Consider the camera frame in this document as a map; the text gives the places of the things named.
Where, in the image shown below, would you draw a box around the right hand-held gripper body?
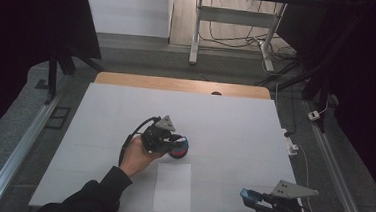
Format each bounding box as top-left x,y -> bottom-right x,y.
252,177 -> 321,212

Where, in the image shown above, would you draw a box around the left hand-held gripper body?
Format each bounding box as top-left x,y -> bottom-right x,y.
140,113 -> 185,157

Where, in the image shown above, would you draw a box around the blue stamp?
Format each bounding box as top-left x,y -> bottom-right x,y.
238,187 -> 265,210

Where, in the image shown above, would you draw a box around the round red ink pad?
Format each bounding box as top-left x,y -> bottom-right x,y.
167,136 -> 191,161

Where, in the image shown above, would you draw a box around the person's left hand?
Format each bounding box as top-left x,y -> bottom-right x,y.
118,133 -> 169,182

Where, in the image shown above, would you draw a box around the white paper sheet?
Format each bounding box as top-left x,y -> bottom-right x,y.
152,161 -> 195,212

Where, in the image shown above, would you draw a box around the white table cover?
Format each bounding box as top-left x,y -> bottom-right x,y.
27,77 -> 303,212

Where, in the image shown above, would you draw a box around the wooden table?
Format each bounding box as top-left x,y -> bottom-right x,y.
93,70 -> 273,101

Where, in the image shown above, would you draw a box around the small white adapter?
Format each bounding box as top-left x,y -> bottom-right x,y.
306,109 -> 322,122

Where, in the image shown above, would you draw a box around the black floor plate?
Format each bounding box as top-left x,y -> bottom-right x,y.
44,104 -> 73,132

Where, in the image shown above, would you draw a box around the black metal stand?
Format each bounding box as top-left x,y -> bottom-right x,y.
43,51 -> 107,110
252,54 -> 336,134

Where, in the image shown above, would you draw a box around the black curtain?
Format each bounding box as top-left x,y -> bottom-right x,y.
0,0 -> 107,162
265,0 -> 376,209

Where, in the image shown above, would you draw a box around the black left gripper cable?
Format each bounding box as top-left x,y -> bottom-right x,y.
118,113 -> 161,170

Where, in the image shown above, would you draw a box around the thin white cable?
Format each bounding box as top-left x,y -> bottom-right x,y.
292,144 -> 319,209

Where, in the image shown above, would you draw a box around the aluminium rail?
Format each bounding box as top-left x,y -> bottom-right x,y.
296,99 -> 376,212
0,89 -> 65,212

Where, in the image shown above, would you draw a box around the white desk frame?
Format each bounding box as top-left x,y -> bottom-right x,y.
188,0 -> 289,75

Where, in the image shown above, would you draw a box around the black cables under desk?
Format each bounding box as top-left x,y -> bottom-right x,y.
197,0 -> 302,62

